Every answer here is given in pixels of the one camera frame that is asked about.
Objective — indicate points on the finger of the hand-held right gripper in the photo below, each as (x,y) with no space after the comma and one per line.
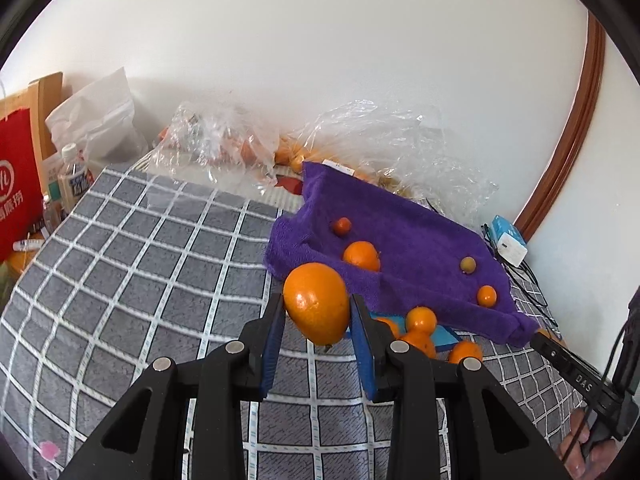
(634,305)
(565,365)

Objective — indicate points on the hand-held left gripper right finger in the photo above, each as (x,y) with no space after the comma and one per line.
(362,350)

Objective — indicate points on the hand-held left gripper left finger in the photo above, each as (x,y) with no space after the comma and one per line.
(272,340)

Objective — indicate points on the large orange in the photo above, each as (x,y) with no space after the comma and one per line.
(317,305)

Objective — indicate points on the small yellow orange fruit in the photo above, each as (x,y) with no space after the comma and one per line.
(486,296)

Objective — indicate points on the purple towel covered tray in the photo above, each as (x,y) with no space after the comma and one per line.
(410,235)

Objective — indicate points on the small red orange fruit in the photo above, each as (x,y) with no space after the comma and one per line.
(342,225)

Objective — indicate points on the small green yellow fruit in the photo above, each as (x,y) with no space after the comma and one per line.
(468,265)

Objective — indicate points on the person's right hand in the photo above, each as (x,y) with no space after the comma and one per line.
(575,452)

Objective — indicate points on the grey checked tablecloth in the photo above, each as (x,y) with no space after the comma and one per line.
(150,285)

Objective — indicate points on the blue and white box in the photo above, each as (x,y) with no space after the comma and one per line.
(510,240)

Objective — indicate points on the heap of bagged oranges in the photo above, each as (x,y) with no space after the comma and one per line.
(290,152)

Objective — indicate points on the crumpled clear plastic bag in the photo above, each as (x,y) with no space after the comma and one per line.
(215,135)

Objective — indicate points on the large clear plastic bag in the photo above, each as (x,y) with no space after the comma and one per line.
(400,140)

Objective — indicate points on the small clear bottle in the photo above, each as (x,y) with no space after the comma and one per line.
(51,215)

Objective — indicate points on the plastic water bottle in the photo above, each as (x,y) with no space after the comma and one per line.
(75,175)

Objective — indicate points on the wooden side table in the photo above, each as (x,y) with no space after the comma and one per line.
(22,261)

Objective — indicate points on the white clip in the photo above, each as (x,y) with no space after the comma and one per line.
(27,245)

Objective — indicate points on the white plastic bag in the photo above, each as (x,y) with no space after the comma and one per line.
(95,120)

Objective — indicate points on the red paper bag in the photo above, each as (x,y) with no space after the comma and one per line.
(15,185)

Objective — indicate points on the wooden chair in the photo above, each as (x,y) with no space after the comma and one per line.
(47,92)

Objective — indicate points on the brown wooden door frame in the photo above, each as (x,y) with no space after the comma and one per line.
(565,135)

